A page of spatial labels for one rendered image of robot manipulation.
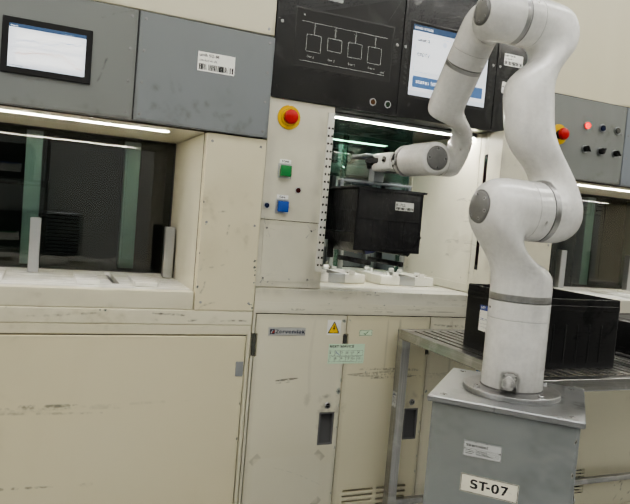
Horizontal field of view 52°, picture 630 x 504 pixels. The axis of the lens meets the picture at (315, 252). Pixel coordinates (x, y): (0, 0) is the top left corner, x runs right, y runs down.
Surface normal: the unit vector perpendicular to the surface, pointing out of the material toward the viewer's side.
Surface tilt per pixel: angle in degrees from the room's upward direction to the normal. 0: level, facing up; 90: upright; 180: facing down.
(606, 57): 90
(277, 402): 90
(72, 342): 90
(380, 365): 90
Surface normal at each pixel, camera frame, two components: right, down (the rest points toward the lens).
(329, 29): 0.39, 0.08
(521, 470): -0.37, 0.02
